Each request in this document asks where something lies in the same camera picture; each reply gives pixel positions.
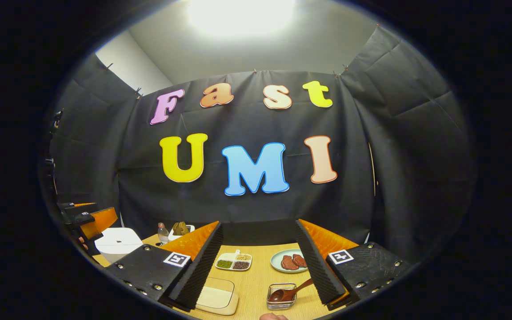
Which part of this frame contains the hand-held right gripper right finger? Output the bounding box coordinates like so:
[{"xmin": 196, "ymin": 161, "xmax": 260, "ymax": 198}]
[{"xmin": 294, "ymin": 219, "xmax": 410, "ymax": 312}]

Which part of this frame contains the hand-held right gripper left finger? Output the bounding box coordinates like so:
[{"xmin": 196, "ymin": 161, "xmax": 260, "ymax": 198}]
[{"xmin": 105, "ymin": 221, "xmax": 224, "ymax": 312}]

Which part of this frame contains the brown wooden spoon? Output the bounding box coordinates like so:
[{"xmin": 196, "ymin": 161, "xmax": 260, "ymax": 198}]
[{"xmin": 268, "ymin": 278, "xmax": 314, "ymax": 304}]

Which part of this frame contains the white rice cooker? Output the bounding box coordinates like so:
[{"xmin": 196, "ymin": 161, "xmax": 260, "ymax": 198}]
[{"xmin": 94, "ymin": 227, "xmax": 144, "ymax": 264}]

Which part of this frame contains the white rice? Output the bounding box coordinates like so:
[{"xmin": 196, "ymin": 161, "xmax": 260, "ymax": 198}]
[{"xmin": 198, "ymin": 286, "xmax": 232, "ymax": 309}]

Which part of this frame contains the wire chopstick holder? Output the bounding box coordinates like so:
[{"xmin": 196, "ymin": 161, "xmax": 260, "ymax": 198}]
[{"xmin": 266, "ymin": 283, "xmax": 297, "ymax": 310}]

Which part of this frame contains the white divided snack tray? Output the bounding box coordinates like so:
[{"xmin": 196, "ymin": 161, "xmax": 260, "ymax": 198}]
[{"xmin": 215, "ymin": 250, "xmax": 253, "ymax": 272}]

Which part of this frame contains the pale green plate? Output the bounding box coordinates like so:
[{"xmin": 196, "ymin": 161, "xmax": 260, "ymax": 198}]
[{"xmin": 270, "ymin": 248, "xmax": 308, "ymax": 273}]

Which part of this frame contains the white toaster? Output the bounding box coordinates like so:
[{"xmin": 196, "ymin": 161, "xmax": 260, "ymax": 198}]
[{"xmin": 168, "ymin": 224, "xmax": 196, "ymax": 242}]

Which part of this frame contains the clear glass tray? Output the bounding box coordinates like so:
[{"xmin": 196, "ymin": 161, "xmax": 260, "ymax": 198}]
[{"xmin": 195, "ymin": 277, "xmax": 240, "ymax": 316}]

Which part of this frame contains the black clamp stand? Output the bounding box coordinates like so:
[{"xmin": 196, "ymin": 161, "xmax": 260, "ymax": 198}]
[{"xmin": 43, "ymin": 109, "xmax": 64, "ymax": 196}]

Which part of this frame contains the black backdrop cloth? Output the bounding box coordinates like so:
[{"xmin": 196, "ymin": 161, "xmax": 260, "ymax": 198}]
[{"xmin": 38, "ymin": 24, "xmax": 476, "ymax": 263}]

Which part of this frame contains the ceiling light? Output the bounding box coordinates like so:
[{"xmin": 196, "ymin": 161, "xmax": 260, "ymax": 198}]
[{"xmin": 187, "ymin": 0, "xmax": 296, "ymax": 38}]

